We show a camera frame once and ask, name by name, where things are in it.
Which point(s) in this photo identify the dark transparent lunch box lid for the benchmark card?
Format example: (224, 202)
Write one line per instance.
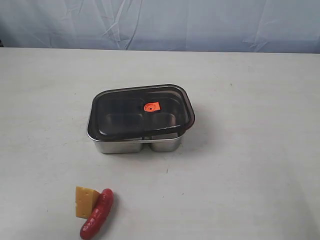
(139, 112)

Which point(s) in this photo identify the yellow toy cheese wedge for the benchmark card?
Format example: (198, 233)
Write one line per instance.
(85, 201)

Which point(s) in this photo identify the red toy sausage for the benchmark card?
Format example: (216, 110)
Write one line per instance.
(98, 216)

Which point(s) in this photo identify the steel two-compartment lunch box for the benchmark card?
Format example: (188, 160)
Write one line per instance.
(159, 143)

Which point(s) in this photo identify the blue-grey backdrop cloth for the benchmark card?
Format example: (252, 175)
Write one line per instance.
(276, 26)

